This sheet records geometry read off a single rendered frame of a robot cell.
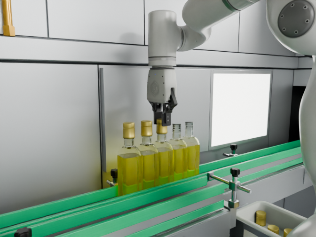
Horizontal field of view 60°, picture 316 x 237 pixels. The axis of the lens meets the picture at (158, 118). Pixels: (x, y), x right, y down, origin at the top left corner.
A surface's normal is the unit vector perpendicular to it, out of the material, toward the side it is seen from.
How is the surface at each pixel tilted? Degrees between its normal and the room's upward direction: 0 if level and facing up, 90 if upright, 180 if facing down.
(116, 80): 90
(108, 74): 90
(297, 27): 108
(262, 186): 90
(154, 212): 90
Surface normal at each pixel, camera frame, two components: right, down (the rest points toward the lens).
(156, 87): -0.81, 0.09
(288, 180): 0.57, 0.12
